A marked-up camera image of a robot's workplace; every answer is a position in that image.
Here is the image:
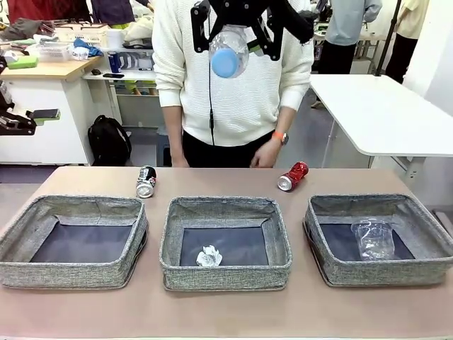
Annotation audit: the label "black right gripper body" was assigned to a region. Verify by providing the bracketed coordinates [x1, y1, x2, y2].
[208, 0, 273, 28]

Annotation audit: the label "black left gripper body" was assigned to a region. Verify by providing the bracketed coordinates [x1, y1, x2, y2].
[0, 79, 16, 112]

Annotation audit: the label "clear plastic water bottle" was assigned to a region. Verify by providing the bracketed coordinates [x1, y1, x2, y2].
[208, 24, 249, 80]

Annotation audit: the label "crushed black soda can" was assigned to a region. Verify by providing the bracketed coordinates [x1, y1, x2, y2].
[135, 165, 158, 198]

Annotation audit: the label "white paper ball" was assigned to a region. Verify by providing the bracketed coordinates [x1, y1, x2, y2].
[195, 244, 224, 268]

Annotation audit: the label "clear plastic cup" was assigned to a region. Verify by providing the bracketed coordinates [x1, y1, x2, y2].
[350, 218, 396, 262]

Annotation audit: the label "person's right forearm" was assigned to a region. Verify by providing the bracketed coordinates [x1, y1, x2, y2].
[160, 103, 185, 155]

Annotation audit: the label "person's left forearm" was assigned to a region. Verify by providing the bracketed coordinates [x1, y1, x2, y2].
[274, 105, 297, 135]

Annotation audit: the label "person's left hand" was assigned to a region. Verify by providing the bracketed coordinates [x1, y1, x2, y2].
[248, 138, 285, 169]

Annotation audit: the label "person's right hand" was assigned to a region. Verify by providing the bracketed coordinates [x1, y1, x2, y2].
[171, 151, 191, 168]

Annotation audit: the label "wooden top table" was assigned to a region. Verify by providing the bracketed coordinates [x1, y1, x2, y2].
[0, 52, 104, 84]

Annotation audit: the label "white plastic mesh basket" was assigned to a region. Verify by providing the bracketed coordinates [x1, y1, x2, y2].
[25, 42, 72, 63]

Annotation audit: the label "grey clothes pile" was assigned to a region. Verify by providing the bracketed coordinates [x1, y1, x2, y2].
[1, 17, 55, 40]

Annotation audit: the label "white cloth bag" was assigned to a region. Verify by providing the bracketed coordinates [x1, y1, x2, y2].
[122, 16, 156, 50]

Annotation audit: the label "white slatted crate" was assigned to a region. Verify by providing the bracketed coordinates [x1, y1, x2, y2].
[55, 23, 110, 47]

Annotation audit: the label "blue cloth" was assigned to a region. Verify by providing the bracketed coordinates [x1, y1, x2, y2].
[72, 38, 104, 58]

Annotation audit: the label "black backpack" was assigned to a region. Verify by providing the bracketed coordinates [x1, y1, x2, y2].
[87, 114, 133, 167]

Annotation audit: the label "person in white sweater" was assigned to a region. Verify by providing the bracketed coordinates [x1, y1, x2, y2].
[151, 0, 315, 147]

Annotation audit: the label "bystander in light blue shirt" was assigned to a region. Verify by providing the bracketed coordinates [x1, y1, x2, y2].
[323, 0, 384, 75]

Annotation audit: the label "white shelf rack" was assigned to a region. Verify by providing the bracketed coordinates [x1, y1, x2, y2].
[82, 46, 159, 107]

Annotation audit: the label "blue bottle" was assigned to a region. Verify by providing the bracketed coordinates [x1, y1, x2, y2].
[107, 52, 122, 74]

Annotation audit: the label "black stand pole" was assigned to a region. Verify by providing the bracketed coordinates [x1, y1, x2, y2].
[374, 0, 403, 77]

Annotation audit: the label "grey plastic stool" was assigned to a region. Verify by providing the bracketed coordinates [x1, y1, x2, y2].
[155, 126, 175, 168]

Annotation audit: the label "white table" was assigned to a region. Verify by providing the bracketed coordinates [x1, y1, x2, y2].
[309, 73, 453, 189]

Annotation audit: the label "black trousers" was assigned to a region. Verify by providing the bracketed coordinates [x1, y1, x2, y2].
[181, 127, 281, 169]

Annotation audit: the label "bystander in cream shirt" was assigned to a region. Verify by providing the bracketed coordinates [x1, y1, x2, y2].
[384, 0, 430, 85]

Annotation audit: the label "crushed red soda can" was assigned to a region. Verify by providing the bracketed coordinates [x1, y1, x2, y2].
[277, 161, 310, 193]

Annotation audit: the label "grey fabric basket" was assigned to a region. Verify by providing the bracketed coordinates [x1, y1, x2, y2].
[0, 194, 149, 290]
[159, 196, 293, 293]
[302, 193, 449, 288]

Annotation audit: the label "thin black neck cable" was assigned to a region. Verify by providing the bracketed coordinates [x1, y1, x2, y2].
[207, 63, 217, 147]

